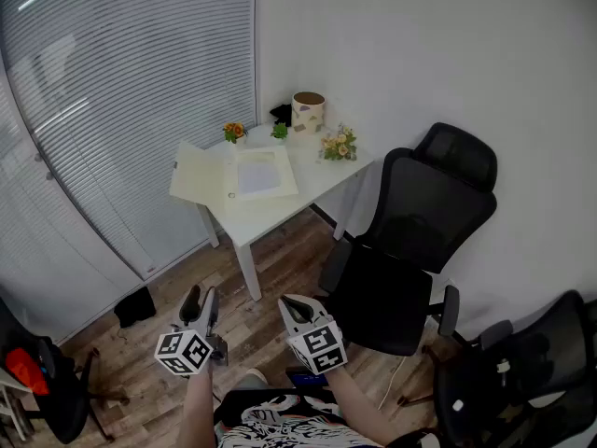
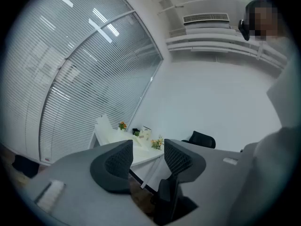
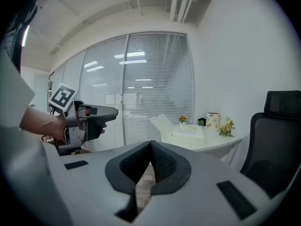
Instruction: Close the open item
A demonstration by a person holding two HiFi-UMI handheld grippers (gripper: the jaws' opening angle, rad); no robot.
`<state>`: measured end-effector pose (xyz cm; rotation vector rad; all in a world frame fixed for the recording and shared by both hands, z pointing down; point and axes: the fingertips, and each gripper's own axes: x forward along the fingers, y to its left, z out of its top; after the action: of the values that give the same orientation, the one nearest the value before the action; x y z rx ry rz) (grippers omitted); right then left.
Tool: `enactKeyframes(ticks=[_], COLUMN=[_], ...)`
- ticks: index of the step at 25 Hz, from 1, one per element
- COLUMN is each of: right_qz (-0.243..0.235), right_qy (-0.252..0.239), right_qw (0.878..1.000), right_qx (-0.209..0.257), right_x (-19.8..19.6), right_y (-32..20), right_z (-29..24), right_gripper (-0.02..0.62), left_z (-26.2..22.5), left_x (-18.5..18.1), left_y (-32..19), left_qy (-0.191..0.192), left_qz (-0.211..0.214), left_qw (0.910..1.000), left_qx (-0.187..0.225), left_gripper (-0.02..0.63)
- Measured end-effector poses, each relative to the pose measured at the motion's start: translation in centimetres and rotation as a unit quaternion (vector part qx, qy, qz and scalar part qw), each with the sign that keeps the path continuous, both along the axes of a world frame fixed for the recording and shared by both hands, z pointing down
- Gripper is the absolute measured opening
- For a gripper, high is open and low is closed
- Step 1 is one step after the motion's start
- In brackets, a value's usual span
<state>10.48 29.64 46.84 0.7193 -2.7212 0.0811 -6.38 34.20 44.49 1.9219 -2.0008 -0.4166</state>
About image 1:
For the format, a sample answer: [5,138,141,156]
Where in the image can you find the white paper sheet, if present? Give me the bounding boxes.
[236,159,284,195]

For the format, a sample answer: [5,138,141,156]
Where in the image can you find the black bag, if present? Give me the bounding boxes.
[114,286,158,329]

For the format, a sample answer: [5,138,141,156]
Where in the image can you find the person's right forearm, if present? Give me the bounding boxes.
[324,366,403,447]

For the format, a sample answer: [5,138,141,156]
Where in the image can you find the person's left forearm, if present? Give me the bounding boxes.
[174,370,216,448]

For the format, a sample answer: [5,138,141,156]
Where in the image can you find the black mesh office chair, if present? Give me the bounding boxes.
[433,289,597,448]

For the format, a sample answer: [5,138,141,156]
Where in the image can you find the cream patterned round bin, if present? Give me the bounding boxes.
[291,91,326,135]

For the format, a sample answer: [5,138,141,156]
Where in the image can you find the person's grey trouser leg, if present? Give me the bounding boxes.
[232,368,270,391]

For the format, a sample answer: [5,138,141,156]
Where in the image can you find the orange flower pot plant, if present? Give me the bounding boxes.
[222,121,248,145]

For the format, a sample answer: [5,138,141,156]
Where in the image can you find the black office chair with headrest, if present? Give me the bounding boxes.
[318,121,499,358]

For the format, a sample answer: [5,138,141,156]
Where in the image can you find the cream folder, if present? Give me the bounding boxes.
[168,140,299,207]

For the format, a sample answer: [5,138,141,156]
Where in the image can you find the yellow flower bouquet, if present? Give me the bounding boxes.
[318,122,359,162]

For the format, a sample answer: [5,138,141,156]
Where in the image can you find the white table leg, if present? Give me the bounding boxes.
[232,243,263,302]
[195,203,220,249]
[333,189,355,241]

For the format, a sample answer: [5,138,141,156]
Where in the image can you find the grey window blinds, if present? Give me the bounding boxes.
[0,0,257,279]

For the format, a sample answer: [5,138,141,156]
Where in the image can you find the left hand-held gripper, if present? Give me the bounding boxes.
[154,285,229,377]

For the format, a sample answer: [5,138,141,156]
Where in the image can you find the orange object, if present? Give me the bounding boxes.
[4,346,50,397]

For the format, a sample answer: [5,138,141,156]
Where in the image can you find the black device with blue screen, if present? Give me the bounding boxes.
[285,366,330,389]

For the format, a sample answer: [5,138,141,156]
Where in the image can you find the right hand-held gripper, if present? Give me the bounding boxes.
[278,294,349,375]

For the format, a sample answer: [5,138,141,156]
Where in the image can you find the person's black printed shirt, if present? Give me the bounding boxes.
[213,387,444,448]

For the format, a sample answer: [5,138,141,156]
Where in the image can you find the black cloth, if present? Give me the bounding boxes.
[269,104,294,128]

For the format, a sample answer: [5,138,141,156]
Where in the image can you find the white cable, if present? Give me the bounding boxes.
[377,355,407,411]

